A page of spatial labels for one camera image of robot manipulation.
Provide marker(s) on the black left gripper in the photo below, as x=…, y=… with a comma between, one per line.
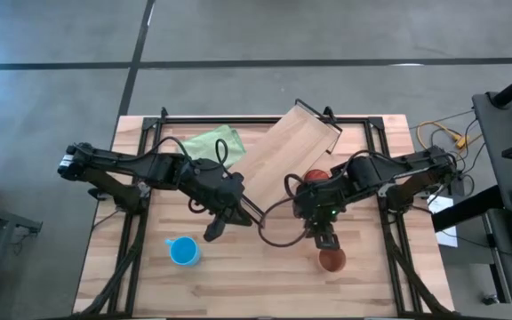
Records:
x=216, y=189

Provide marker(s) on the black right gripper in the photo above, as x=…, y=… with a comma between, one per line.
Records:
x=316, y=206

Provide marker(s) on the brown plain cup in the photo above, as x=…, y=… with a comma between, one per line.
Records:
x=332, y=262

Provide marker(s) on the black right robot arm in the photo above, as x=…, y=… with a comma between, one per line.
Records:
x=371, y=171

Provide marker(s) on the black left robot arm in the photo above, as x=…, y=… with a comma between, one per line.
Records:
x=118, y=164

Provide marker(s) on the blue plastic mug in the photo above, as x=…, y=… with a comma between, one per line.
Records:
x=186, y=252

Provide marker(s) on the red faceted glass cup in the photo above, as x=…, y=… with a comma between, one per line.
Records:
x=316, y=175

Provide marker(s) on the green folded cloth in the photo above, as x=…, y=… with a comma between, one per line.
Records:
x=207, y=144

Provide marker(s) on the white paper sheet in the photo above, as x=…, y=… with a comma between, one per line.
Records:
x=443, y=222

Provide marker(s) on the black flat bar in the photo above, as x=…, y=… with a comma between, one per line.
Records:
x=465, y=209

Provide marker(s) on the dark grey side desk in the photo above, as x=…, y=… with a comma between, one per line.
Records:
x=491, y=133

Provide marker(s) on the wooden shelf with black frame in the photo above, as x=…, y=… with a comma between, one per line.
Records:
x=282, y=151

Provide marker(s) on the black metal table frame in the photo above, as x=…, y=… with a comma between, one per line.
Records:
x=150, y=123

